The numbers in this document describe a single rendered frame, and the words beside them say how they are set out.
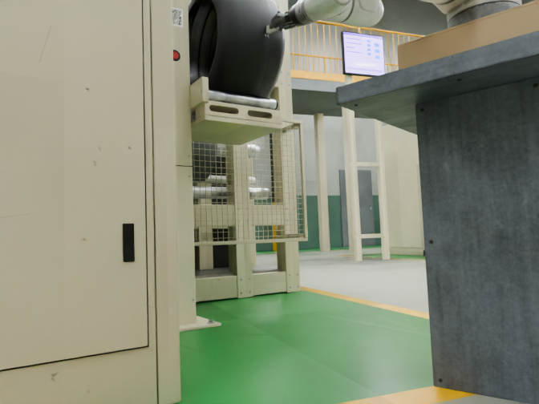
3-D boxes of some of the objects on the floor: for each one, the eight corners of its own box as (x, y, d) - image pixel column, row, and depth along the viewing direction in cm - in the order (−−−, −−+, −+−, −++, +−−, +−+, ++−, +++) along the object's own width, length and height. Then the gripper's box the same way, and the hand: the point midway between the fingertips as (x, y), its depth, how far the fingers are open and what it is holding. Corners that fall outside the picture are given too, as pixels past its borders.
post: (164, 331, 166) (151, -288, 186) (152, 325, 178) (142, -257, 197) (197, 325, 174) (182, -269, 193) (184, 321, 185) (171, -241, 204)
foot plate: (151, 336, 157) (151, 329, 157) (130, 325, 180) (130, 320, 180) (221, 325, 172) (220, 320, 172) (192, 317, 194) (192, 311, 194)
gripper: (318, 6, 164) (281, 24, 184) (289, -3, 157) (253, 16, 177) (318, 26, 164) (281, 42, 184) (288, 18, 157) (253, 36, 177)
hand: (272, 27), depth 177 cm, fingers closed
